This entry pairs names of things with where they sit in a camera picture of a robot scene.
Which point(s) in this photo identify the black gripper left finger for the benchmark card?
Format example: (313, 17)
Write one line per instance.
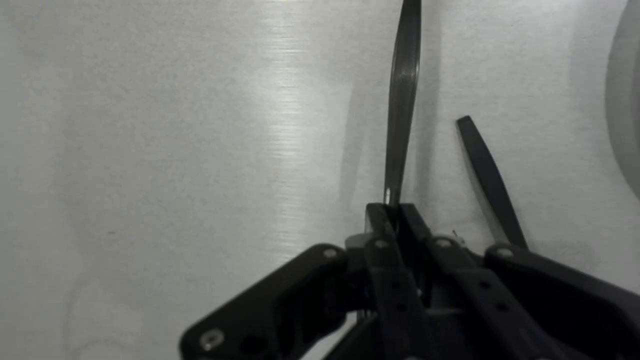
(380, 266)

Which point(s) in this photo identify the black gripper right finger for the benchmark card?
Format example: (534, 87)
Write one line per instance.
(467, 286)

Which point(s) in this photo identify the black plastic fork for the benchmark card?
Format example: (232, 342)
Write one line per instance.
(403, 101)
(491, 176)

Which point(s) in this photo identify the white paper plate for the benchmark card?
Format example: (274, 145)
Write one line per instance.
(626, 101)

